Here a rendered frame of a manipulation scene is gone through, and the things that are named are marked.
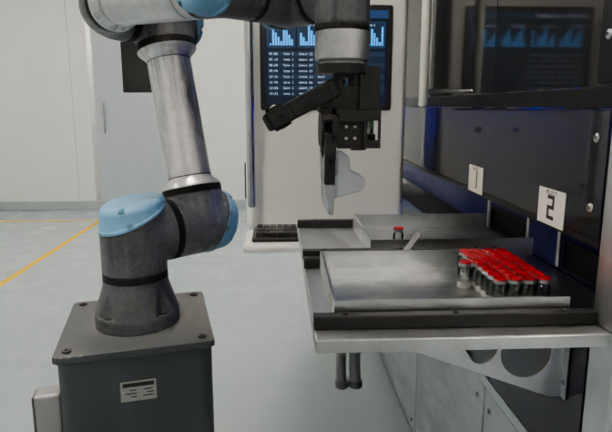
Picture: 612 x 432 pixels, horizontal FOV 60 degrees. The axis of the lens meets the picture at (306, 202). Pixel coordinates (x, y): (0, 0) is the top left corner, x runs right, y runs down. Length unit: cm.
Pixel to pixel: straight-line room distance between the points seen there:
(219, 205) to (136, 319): 26
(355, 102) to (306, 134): 92
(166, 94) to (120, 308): 41
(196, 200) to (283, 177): 68
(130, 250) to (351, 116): 46
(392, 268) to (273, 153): 75
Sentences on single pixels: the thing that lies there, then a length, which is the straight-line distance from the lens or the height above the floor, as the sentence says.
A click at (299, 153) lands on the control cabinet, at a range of 167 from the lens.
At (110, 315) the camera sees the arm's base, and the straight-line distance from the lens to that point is 103.
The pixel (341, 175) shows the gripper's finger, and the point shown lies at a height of 109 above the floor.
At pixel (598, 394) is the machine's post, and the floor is 79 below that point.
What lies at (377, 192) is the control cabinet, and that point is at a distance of 171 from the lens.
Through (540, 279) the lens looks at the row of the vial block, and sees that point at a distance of 89.
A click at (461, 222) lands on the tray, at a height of 89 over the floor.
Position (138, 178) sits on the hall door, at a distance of 646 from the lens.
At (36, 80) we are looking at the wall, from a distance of 677.
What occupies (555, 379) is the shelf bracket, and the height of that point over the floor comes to 76.
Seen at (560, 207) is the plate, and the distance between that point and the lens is 93.
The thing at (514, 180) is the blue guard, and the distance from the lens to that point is 109.
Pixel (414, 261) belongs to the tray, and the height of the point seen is 89.
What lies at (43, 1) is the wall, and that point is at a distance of 680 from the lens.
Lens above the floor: 118
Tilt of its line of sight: 10 degrees down
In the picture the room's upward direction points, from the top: straight up
